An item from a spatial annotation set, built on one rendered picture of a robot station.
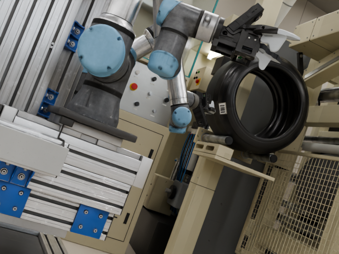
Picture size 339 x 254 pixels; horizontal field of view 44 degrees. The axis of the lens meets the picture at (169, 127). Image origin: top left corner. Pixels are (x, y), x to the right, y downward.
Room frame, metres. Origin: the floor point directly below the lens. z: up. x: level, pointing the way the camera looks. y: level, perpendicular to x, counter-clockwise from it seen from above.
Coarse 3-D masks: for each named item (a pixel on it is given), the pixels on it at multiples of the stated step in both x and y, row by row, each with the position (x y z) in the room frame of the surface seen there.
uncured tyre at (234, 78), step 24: (216, 72) 2.32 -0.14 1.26; (240, 72) 2.14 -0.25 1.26; (264, 72) 2.45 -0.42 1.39; (288, 72) 2.20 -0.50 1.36; (216, 96) 2.17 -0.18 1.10; (288, 96) 2.46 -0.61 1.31; (216, 120) 2.22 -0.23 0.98; (288, 120) 2.45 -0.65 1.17; (240, 144) 2.21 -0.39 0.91; (264, 144) 2.20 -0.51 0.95; (288, 144) 2.27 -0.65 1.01
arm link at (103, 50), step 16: (112, 0) 1.02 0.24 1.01; (128, 0) 1.01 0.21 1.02; (112, 16) 1.01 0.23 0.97; (128, 16) 1.02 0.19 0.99; (96, 32) 0.98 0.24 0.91; (112, 32) 0.98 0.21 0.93; (128, 32) 1.01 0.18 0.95; (80, 48) 0.99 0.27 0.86; (96, 48) 0.99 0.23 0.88; (112, 48) 0.98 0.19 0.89; (128, 48) 1.04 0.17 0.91; (96, 64) 0.99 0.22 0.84; (112, 64) 0.99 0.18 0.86; (128, 64) 1.11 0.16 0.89; (112, 80) 1.10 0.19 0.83
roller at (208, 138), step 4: (204, 136) 2.45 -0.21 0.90; (208, 136) 2.39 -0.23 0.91; (212, 136) 2.33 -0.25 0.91; (216, 136) 2.28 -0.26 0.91; (220, 136) 2.23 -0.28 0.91; (224, 136) 2.19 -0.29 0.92; (228, 136) 2.16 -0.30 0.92; (204, 140) 2.46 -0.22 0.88; (208, 140) 2.39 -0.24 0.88; (212, 140) 2.32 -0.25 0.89; (216, 140) 2.26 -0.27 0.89; (220, 140) 2.21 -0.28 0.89; (224, 140) 2.16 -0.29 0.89; (228, 140) 2.15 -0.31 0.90; (232, 140) 2.16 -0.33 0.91; (228, 144) 2.16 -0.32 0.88
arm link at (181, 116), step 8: (184, 72) 1.66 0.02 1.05; (168, 80) 1.64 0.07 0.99; (176, 80) 1.63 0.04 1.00; (184, 80) 1.64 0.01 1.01; (168, 88) 1.65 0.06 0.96; (176, 88) 1.63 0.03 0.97; (184, 88) 1.64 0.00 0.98; (176, 96) 1.63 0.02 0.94; (184, 96) 1.64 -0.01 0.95; (176, 104) 1.63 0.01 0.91; (184, 104) 1.63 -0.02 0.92; (176, 112) 1.61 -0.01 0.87; (184, 112) 1.61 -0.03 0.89; (176, 120) 1.61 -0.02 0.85; (184, 120) 1.61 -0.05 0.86
